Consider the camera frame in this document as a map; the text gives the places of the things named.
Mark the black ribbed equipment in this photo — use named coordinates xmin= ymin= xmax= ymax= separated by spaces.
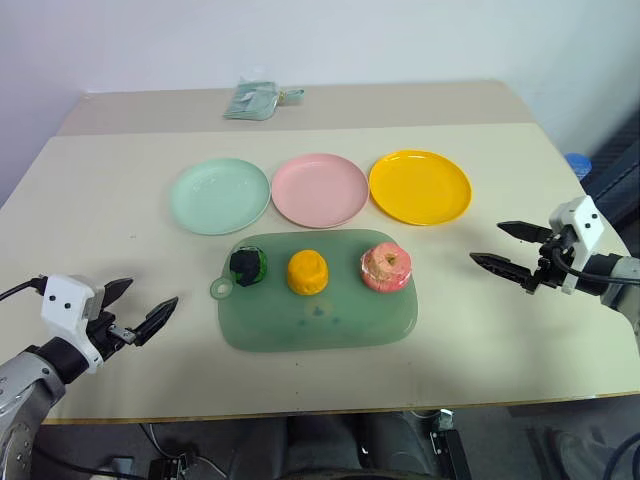
xmin=581 ymin=103 xmax=640 ymax=227

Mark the orange fruit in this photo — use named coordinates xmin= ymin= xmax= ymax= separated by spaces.
xmin=286 ymin=249 xmax=330 ymax=297

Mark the pink apple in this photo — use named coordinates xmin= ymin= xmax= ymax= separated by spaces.
xmin=359 ymin=241 xmax=414 ymax=294

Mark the yellow plate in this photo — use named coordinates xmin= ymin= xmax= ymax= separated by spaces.
xmin=368 ymin=148 xmax=474 ymax=228

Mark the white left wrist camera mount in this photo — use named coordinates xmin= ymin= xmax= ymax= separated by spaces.
xmin=40 ymin=273 xmax=109 ymax=375

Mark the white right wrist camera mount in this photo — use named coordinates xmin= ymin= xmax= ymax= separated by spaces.
xmin=547 ymin=195 xmax=607 ymax=295

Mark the translucent green cutting board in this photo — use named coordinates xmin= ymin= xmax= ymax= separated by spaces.
xmin=208 ymin=227 xmax=421 ymax=355

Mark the blue round object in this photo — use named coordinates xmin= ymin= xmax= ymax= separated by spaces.
xmin=565 ymin=151 xmax=593 ymax=180

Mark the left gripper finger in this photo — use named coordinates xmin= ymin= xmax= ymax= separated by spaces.
xmin=131 ymin=296 xmax=180 ymax=347
xmin=101 ymin=277 xmax=136 ymax=315

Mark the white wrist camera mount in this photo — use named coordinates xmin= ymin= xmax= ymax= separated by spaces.
xmin=547 ymin=195 xmax=607 ymax=295
xmin=40 ymin=273 xmax=109 ymax=375

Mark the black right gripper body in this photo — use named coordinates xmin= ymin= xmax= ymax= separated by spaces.
xmin=518 ymin=226 xmax=577 ymax=296

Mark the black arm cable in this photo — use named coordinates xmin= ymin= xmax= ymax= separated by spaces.
xmin=0 ymin=276 xmax=49 ymax=302
xmin=549 ymin=248 xmax=624 ymax=279

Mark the dark green toy vegetable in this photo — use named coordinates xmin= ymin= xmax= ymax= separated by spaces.
xmin=228 ymin=245 xmax=269 ymax=288

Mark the green plate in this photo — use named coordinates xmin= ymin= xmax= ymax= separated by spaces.
xmin=168 ymin=157 xmax=272 ymax=237

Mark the pale green packet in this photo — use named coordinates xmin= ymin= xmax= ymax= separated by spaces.
xmin=221 ymin=78 xmax=306 ymax=123

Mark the black metal frame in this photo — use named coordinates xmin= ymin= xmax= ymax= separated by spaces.
xmin=428 ymin=408 xmax=472 ymax=480

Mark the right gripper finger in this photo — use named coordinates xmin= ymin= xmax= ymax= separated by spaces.
xmin=469 ymin=251 xmax=534 ymax=292
xmin=496 ymin=220 xmax=552 ymax=246

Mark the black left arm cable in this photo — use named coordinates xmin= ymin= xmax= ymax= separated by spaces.
xmin=0 ymin=276 xmax=49 ymax=302

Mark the black box under table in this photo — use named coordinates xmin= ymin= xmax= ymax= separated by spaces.
xmin=147 ymin=451 xmax=200 ymax=480

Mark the pink plate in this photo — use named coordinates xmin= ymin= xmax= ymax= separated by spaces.
xmin=271 ymin=152 xmax=371 ymax=230

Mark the grey object under table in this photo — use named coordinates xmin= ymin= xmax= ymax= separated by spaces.
xmin=527 ymin=423 xmax=640 ymax=480

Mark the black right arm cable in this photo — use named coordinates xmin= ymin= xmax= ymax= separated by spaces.
xmin=549 ymin=248 xmax=624 ymax=279

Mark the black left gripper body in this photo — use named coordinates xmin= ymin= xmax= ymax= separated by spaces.
xmin=85 ymin=310 xmax=139 ymax=363

